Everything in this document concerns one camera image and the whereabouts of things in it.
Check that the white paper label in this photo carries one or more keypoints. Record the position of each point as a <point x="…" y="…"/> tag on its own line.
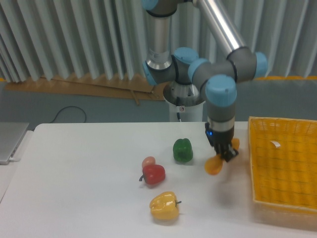
<point x="276" y="144"/>

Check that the brown egg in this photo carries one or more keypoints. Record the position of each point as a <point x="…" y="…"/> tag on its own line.
<point x="150" y="160"/>

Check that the brown cardboard sheet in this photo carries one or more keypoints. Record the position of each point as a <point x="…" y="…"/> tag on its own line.
<point x="136" y="89"/>

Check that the red bell pepper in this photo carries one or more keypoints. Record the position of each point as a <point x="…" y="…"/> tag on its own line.
<point x="153" y="174"/>

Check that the silver laptop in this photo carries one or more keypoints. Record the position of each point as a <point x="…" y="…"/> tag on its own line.
<point x="11" y="135"/>

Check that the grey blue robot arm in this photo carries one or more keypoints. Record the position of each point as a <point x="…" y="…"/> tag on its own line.
<point x="215" y="82"/>

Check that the green bell pepper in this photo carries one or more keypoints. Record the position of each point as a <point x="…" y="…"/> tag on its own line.
<point x="182" y="150"/>

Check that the yellow bell pepper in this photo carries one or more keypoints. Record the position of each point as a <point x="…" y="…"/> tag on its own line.
<point x="165" y="206"/>

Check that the yellow woven basket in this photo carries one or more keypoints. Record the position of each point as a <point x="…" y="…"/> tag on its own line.
<point x="284" y="178"/>

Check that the long orange bread loaf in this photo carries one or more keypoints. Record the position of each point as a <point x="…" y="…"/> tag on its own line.
<point x="214" y="164"/>

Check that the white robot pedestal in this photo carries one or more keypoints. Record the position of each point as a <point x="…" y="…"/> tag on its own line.
<point x="184" y="101"/>

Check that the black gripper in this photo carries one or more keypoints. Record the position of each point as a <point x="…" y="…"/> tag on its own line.
<point x="221" y="140"/>

